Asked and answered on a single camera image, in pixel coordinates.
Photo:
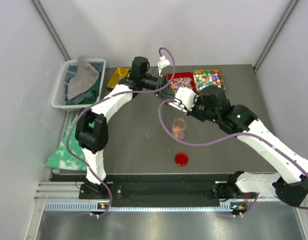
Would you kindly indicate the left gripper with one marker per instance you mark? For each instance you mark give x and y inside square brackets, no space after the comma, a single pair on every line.
[167,93]

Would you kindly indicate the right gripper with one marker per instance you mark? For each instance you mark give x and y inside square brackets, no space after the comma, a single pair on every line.
[197,100]

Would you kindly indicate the red tin of lollipop candies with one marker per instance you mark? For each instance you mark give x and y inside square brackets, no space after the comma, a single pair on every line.
[183,80]

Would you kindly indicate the gold tin of gummy candies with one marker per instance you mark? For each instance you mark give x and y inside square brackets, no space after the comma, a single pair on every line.
[119,73]

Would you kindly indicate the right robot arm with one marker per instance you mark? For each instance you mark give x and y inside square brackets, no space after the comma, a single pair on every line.
[289,183]

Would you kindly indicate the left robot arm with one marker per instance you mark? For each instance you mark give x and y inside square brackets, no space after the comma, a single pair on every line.
[92,131]

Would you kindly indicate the patterned tin of pastel candies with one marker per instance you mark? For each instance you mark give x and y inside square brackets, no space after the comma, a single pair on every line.
[208,77]

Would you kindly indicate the clear plastic jar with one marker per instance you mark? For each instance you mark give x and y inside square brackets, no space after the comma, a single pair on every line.
[179,128]

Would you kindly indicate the red jar lid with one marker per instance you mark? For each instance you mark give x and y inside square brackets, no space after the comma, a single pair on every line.
[181,159]

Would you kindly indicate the blue green cloths in basket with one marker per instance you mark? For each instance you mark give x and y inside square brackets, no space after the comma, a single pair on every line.
[91,95]

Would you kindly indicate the grey cloth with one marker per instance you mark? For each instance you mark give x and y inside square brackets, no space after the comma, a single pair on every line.
[85,78]

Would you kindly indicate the white plastic basket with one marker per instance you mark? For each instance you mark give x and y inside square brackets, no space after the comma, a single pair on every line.
[58,98]

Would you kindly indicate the green white patterned cloth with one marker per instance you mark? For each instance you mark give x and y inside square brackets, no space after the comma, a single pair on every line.
[61,159]

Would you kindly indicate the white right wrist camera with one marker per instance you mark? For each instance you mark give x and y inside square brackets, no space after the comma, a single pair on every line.
[184,99]

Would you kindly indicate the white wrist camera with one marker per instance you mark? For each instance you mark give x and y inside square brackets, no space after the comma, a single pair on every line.
[184,99]
[163,63]

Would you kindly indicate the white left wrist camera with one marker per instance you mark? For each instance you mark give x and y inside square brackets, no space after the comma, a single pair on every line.
[163,63]

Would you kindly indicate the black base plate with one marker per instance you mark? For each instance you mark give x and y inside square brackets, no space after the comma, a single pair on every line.
[158,192]

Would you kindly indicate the aluminium rail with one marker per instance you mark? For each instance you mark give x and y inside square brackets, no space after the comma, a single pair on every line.
[66,191]

